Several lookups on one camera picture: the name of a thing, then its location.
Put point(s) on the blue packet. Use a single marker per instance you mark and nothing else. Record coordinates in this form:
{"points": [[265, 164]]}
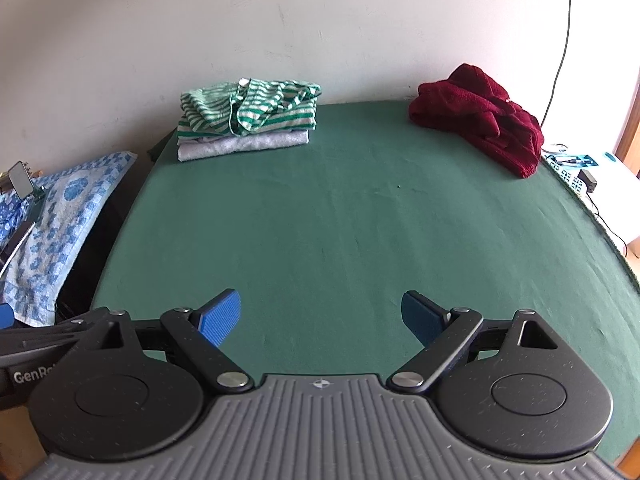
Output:
{"points": [[577, 161]]}

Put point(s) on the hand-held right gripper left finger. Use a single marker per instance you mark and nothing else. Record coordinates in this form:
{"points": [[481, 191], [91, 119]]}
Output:
{"points": [[222, 317]]}

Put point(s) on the white folded shirt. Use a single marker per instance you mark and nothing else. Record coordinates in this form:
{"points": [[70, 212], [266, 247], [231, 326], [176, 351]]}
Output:
{"points": [[240, 145]]}

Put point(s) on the green white striped shirt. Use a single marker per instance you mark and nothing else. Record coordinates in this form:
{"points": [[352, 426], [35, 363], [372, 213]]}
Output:
{"points": [[250, 105]]}

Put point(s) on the green table cover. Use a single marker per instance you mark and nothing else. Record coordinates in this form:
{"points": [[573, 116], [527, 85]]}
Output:
{"points": [[350, 235]]}

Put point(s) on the black power adapter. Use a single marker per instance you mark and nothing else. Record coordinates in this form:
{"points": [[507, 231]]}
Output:
{"points": [[589, 180]]}

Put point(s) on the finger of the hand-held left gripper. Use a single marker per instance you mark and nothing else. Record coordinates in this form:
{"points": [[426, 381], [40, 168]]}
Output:
{"points": [[5, 316]]}

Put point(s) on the dark red garment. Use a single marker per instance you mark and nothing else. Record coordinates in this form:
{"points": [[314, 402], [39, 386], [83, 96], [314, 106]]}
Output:
{"points": [[475, 115]]}

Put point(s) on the white power strip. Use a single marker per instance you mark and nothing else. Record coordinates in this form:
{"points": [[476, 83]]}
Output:
{"points": [[565, 175]]}

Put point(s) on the wooden door frame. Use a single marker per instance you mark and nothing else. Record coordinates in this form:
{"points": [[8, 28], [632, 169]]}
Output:
{"points": [[630, 145]]}

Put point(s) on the blue floral towel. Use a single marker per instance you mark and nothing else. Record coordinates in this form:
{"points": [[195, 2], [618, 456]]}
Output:
{"points": [[65, 220]]}

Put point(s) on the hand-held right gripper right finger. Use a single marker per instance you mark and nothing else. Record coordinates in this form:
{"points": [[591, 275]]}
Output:
{"points": [[422, 320]]}

